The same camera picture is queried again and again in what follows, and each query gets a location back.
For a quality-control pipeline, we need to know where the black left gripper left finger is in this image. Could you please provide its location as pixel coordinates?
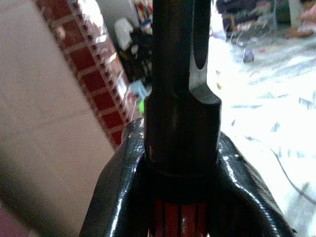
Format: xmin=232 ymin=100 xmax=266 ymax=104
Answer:
xmin=78 ymin=117 xmax=149 ymax=237

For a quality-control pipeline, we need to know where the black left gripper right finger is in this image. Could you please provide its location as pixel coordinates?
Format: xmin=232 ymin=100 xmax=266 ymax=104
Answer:
xmin=208 ymin=130 xmax=298 ymax=237

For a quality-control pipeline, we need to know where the black and red broom handle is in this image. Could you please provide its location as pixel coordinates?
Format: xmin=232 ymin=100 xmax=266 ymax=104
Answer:
xmin=144 ymin=0 xmax=223 ymax=237

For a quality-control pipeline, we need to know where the small purple floor item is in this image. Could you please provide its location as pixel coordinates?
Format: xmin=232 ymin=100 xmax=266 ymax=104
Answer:
xmin=242 ymin=46 xmax=255 ymax=63

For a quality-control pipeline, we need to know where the beige cardboard board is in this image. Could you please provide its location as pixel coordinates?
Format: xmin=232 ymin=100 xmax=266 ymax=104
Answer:
xmin=0 ymin=0 xmax=117 ymax=237

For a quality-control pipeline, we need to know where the red brick pattern panel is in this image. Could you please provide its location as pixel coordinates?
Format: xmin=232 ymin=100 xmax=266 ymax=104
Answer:
xmin=34 ymin=0 xmax=139 ymax=149

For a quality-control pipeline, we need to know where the white plastic container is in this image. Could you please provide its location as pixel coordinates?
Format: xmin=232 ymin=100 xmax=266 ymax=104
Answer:
xmin=114 ymin=18 xmax=135 ymax=51

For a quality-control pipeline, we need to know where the black floor cable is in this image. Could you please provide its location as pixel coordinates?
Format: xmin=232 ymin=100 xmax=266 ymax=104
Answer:
xmin=246 ymin=137 xmax=316 ymax=205

